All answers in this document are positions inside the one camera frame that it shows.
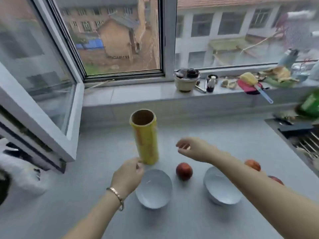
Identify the person's left hand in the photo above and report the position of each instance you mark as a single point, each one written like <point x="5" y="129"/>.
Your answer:
<point x="125" y="177"/>

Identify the person's right hand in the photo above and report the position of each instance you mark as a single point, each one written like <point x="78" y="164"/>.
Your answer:
<point x="197" y="149"/>

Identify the white bowl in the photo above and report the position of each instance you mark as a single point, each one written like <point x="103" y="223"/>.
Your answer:
<point x="219" y="189"/>
<point x="154" y="191"/>

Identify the yellow plastic wrap roll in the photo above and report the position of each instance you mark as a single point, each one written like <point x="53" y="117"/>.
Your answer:
<point x="145" y="141"/>

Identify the person's left forearm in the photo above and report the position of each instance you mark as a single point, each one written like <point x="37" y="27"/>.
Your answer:
<point x="94" y="221"/>

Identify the person's right forearm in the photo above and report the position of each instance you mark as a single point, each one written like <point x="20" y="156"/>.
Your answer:
<point x="261" y="196"/>

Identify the metal kitchen tool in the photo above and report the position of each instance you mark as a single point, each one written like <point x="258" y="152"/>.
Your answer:
<point x="201" y="89"/>

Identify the black spray bottle white cap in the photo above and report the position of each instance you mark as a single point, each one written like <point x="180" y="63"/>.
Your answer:
<point x="210" y="85"/>

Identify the beige ceramic pot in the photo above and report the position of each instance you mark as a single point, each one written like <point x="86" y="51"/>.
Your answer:
<point x="185" y="83"/>

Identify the small dark round jar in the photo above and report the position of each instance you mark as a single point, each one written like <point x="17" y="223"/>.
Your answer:
<point x="216" y="77"/>

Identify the black round lid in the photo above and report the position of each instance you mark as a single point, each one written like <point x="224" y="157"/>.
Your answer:
<point x="192" y="72"/>

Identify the pink cloth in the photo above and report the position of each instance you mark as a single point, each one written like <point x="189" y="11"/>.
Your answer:
<point x="245" y="88"/>

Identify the steel sink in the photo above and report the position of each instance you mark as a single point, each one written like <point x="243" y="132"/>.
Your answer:
<point x="274" y="123"/>

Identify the white open window sash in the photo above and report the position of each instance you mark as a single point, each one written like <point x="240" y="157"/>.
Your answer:
<point x="49" y="136"/>

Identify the dark blue sink tray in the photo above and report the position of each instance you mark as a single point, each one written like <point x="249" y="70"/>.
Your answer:
<point x="296" y="129"/>

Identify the white appliance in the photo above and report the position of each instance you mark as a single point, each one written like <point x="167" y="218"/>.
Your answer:
<point x="20" y="171"/>

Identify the green plastic basket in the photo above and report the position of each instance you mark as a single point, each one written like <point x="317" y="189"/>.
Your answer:
<point x="281" y="84"/>

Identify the dry corn husks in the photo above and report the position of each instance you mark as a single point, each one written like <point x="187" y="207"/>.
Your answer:
<point x="277" y="72"/>

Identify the green bag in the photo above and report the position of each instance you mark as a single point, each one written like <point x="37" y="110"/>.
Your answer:
<point x="310" y="104"/>

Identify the black rounded object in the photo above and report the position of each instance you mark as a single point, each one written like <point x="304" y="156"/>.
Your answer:
<point x="3" y="186"/>

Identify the blue bottle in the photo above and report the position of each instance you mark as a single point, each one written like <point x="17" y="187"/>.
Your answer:
<point x="289" y="58"/>

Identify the white fixed window frame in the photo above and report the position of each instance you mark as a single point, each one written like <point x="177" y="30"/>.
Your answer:
<point x="169" y="34"/>

